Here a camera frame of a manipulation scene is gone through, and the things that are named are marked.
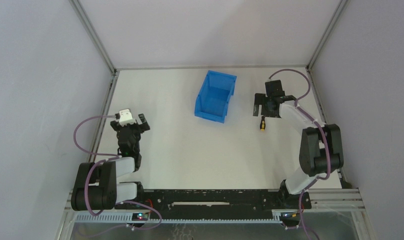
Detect blue plastic bin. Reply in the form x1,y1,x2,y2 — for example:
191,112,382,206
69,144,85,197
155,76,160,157
194,70,237,124

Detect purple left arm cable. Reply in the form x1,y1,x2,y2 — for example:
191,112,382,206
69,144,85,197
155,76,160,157
72,114,163,231

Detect slotted grey cable duct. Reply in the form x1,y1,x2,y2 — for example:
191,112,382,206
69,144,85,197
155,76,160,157
75,211,283,224

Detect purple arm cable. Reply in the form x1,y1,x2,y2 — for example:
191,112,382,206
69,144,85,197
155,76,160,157
267,68,333,240
72,114,163,231

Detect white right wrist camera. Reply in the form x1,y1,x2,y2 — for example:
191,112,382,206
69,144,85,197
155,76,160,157
265,80,285,98

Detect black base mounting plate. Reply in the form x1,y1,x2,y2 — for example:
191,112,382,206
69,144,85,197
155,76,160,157
135,189,312,216

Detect small green-lit circuit board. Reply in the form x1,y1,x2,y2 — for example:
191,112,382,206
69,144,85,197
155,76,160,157
131,212,150,222

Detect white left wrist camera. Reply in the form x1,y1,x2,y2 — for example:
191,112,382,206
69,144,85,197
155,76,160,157
118,108,137,127

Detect aluminium frame rail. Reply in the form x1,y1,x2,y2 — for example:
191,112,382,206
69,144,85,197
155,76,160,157
69,0,119,152
306,0,350,170

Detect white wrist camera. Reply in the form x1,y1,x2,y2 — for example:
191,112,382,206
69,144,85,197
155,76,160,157
118,108,137,127
265,80,285,98

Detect black yellow screwdriver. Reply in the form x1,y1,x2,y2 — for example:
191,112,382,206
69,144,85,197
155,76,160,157
259,115,266,131

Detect aluminium frame rail right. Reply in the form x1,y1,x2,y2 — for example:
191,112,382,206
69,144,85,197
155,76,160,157
306,0,350,170

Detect aluminium frame rail left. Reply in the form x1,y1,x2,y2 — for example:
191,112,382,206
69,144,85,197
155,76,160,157
69,0,119,152

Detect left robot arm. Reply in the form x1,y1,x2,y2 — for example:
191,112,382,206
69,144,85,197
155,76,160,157
71,109,150,216

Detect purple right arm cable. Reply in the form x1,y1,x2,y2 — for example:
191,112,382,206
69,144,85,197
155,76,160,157
267,68,333,240

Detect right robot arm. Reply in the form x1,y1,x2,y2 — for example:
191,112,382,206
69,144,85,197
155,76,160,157
253,93,344,202

